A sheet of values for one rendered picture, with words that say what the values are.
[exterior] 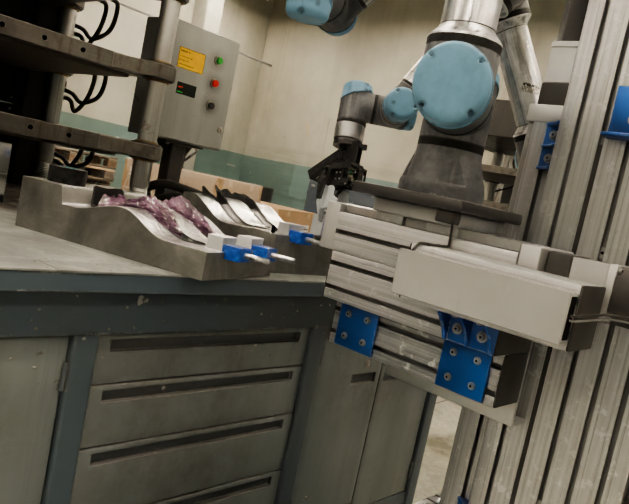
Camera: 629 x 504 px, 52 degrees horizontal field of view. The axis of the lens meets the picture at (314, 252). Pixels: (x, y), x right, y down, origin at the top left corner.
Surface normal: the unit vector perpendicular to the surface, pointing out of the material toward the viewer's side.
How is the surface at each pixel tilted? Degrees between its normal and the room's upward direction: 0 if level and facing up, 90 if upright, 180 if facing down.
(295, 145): 90
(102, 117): 90
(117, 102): 90
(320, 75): 90
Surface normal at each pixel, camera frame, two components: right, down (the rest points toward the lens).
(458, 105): -0.30, 0.16
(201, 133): 0.72, 0.22
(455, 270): -0.66, -0.06
